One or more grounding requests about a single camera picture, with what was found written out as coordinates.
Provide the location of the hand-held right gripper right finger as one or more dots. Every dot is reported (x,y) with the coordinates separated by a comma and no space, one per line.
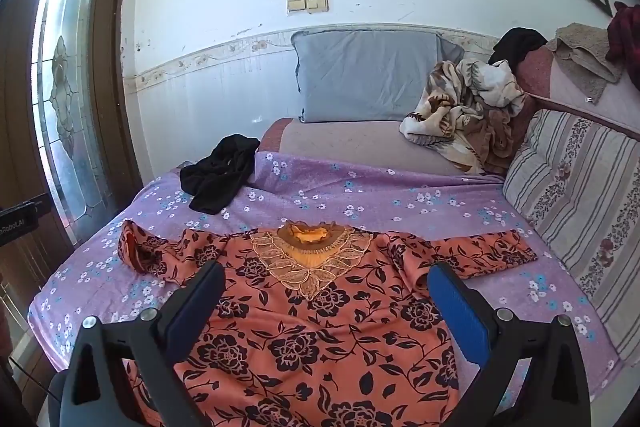
(457,309)

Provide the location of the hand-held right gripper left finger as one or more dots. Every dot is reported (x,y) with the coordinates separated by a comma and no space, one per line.
(197,307)

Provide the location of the orange black floral dress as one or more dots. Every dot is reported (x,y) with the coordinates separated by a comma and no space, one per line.
(310,332)

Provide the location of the black cloth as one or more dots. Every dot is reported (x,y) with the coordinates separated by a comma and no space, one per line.
(217,177)

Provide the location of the wooden stained glass door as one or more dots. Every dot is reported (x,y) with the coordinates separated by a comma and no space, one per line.
(65,82)

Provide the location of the purple floral bedsheet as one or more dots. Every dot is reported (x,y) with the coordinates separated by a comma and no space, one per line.
(350,202)

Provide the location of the striped floral cushion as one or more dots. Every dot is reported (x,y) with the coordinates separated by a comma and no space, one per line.
(580,212)

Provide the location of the grey brown mattress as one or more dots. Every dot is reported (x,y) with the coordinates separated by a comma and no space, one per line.
(360,147)

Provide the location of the beige floral fleece blanket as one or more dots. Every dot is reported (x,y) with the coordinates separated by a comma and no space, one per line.
(465,117)

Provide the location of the pink sofa backrest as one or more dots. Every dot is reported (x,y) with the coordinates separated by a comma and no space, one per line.
(565,87)

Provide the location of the grey pillow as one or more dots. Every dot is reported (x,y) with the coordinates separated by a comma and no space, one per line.
(367,74)

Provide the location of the black garment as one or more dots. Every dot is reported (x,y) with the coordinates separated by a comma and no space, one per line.
(517,43)

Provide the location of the beige towel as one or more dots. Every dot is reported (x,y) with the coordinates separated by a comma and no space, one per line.
(582,52)

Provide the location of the red plaid cloth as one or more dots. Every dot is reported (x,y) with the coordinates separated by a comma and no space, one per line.
(625,32)

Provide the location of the beige double light switch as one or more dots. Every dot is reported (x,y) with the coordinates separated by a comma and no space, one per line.
(307,4)

